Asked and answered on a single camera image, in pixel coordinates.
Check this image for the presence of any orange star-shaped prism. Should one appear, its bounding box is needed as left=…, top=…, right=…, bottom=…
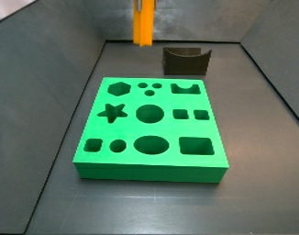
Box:
left=132, top=0, right=156, bottom=46

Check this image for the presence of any green foam shape-sorting board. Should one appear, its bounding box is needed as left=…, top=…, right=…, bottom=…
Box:
left=72, top=77, right=229, bottom=184

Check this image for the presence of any black curved holder bracket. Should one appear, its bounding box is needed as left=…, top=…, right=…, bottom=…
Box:
left=162, top=47, right=212, bottom=75

